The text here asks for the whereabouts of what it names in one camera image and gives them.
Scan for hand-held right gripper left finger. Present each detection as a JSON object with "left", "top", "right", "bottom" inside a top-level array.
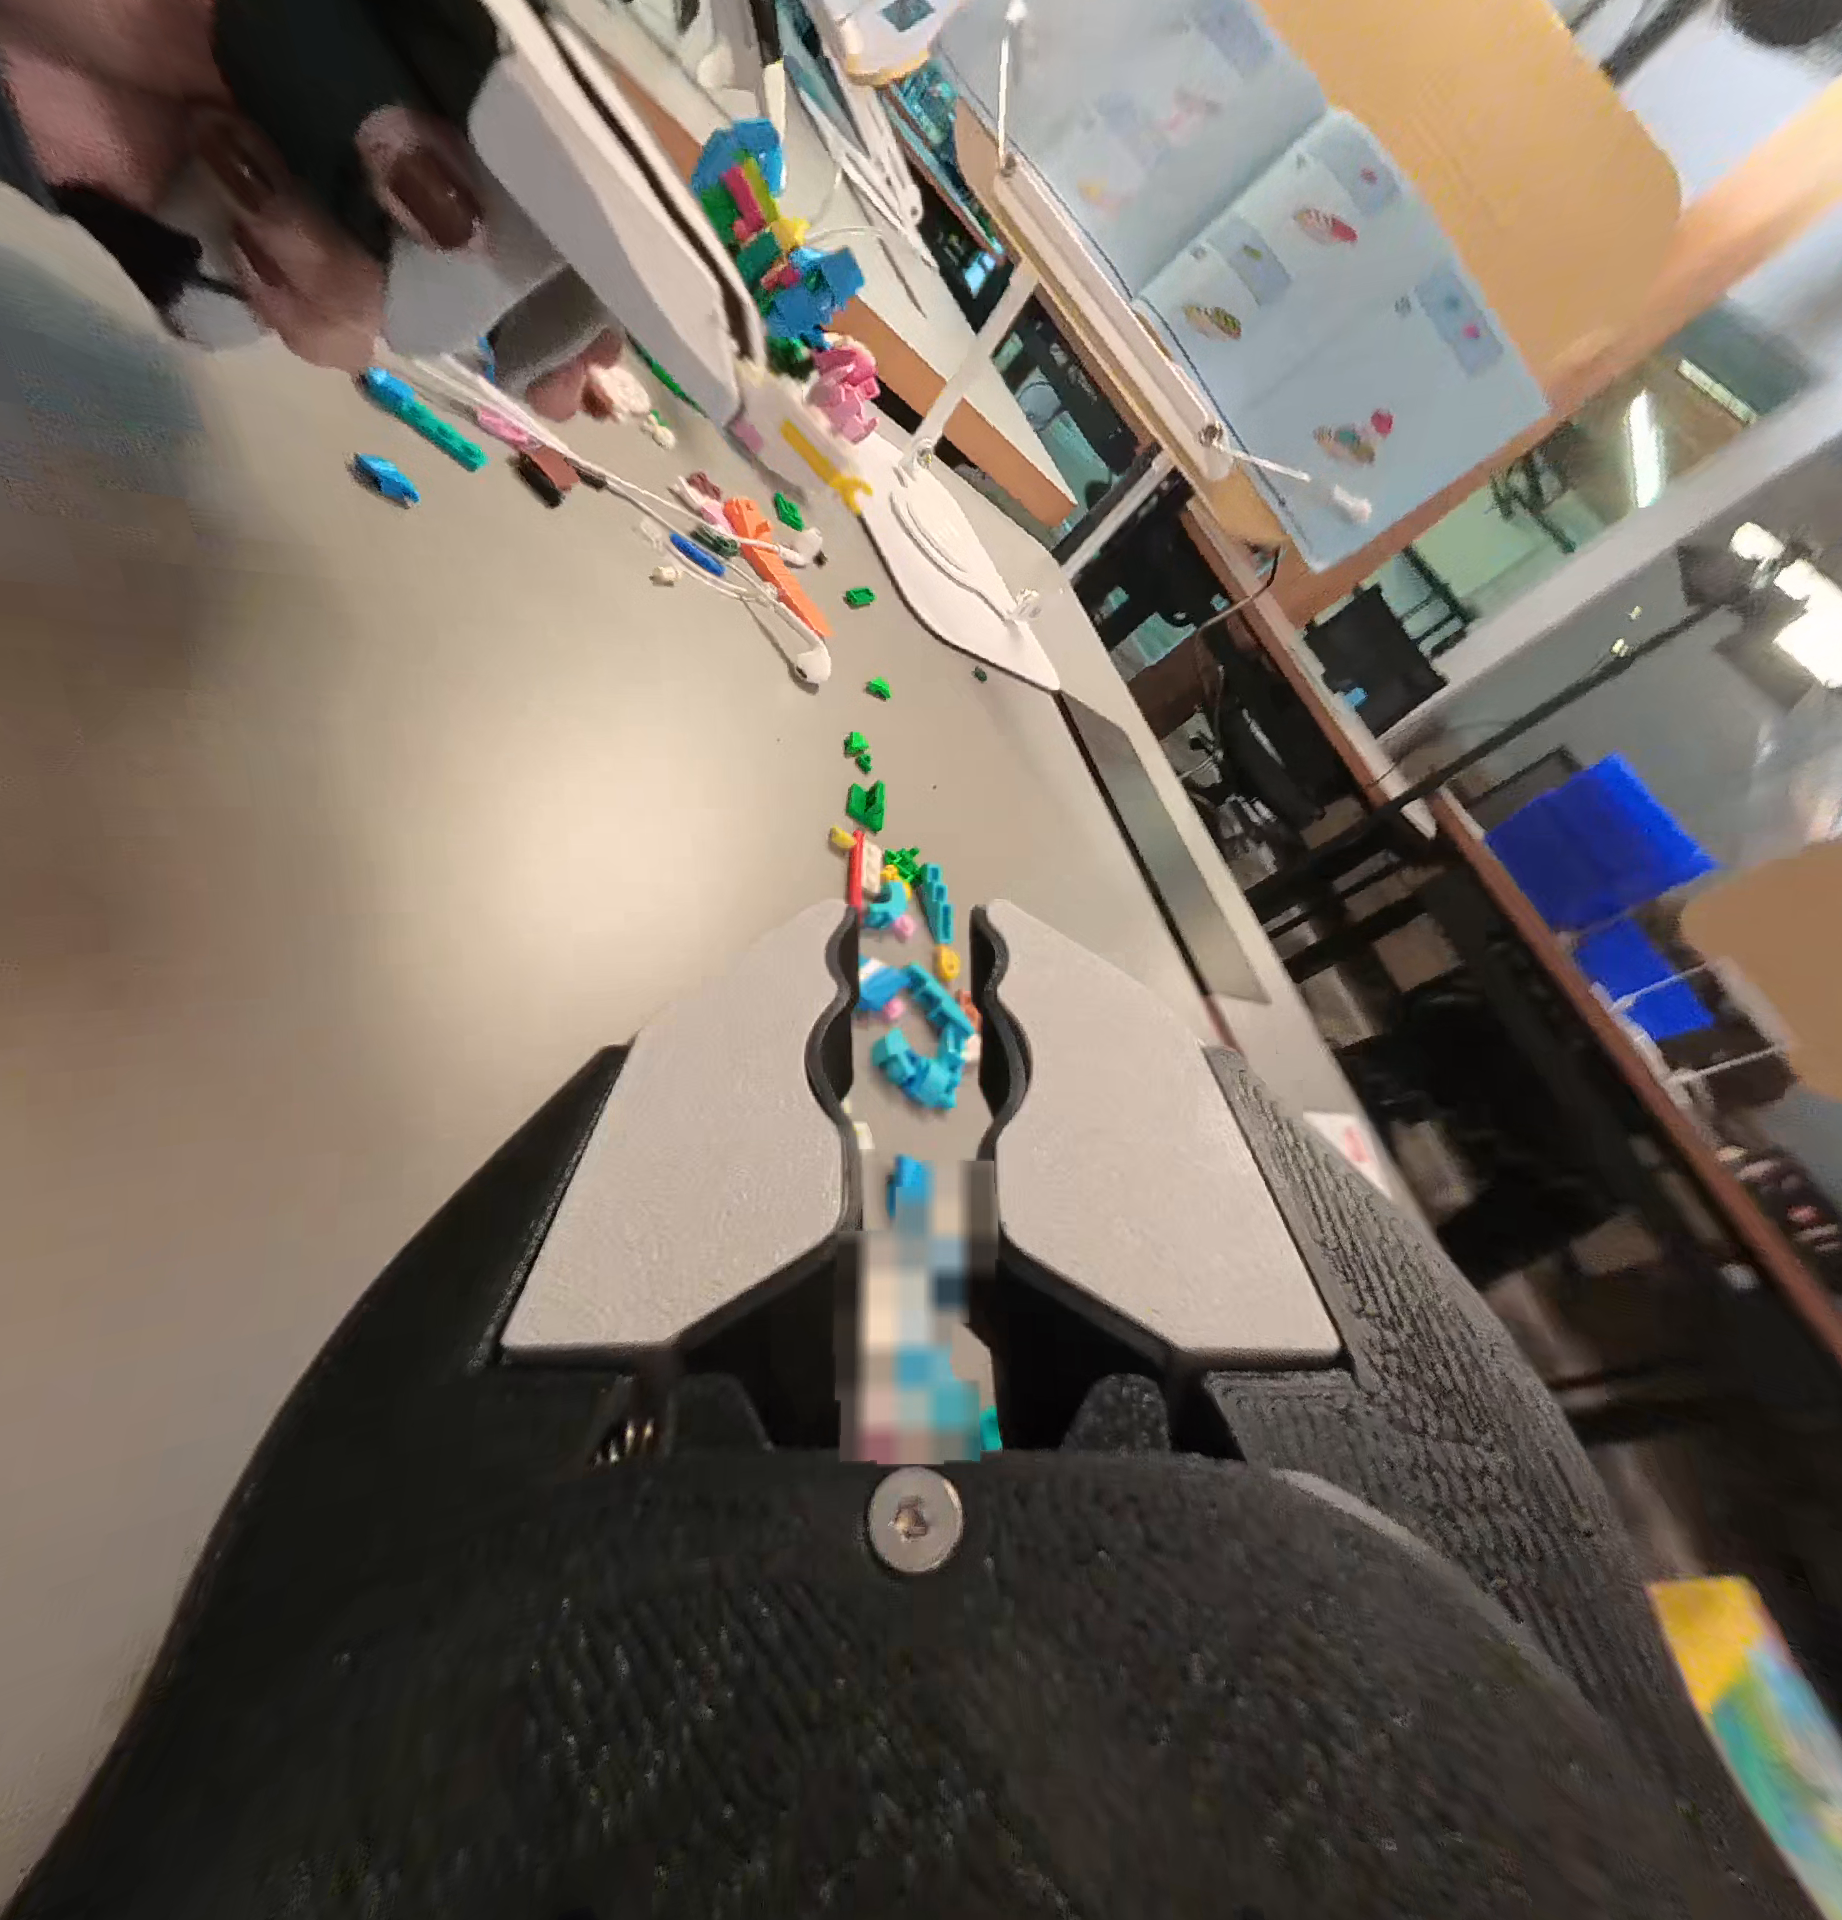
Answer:
[{"left": 500, "top": 896, "right": 864, "bottom": 1363}]

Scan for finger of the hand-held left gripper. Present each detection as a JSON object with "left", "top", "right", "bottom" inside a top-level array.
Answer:
[{"left": 468, "top": 0, "right": 767, "bottom": 430}]

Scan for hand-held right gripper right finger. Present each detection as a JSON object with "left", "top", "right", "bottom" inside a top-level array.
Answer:
[{"left": 970, "top": 896, "right": 1344, "bottom": 1369}]

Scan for pile of lego pieces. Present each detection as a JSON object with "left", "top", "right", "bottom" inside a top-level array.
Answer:
[{"left": 827, "top": 823, "right": 986, "bottom": 1220}]

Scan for lego flower model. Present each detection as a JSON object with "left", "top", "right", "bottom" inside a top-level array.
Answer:
[{"left": 690, "top": 120, "right": 882, "bottom": 440}]

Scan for long teal lego piece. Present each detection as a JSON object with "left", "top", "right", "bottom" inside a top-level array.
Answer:
[{"left": 358, "top": 366, "right": 487, "bottom": 471}]

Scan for yellow lego wrench piece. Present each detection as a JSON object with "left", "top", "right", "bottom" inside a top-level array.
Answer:
[{"left": 780, "top": 422, "right": 873, "bottom": 516}]

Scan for person's left hand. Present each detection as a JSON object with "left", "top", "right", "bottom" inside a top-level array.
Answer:
[{"left": 0, "top": 30, "right": 486, "bottom": 373}]

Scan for orange brick separator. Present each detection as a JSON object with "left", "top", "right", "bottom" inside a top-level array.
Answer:
[{"left": 717, "top": 493, "right": 836, "bottom": 640}]

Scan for blue bin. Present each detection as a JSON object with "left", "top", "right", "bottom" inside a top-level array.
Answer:
[{"left": 1571, "top": 918, "right": 1718, "bottom": 1042}]

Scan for stack of blue bins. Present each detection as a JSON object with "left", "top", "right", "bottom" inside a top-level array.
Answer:
[{"left": 1481, "top": 752, "right": 1718, "bottom": 931}]

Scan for open instruction booklet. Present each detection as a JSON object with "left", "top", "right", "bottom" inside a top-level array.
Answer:
[{"left": 995, "top": 0, "right": 1553, "bottom": 572}]

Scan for yellow cardboard box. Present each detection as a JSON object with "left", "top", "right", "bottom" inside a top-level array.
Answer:
[{"left": 1647, "top": 1574, "right": 1842, "bottom": 1920}]

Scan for open instruction book on stand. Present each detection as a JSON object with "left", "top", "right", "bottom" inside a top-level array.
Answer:
[{"left": 859, "top": 0, "right": 1687, "bottom": 695}]

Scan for studio light on stand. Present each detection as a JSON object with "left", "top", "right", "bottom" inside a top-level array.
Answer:
[{"left": 1386, "top": 516, "right": 1842, "bottom": 841}]

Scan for white wired earphones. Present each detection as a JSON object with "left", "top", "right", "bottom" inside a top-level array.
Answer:
[{"left": 559, "top": 434, "right": 836, "bottom": 692}]

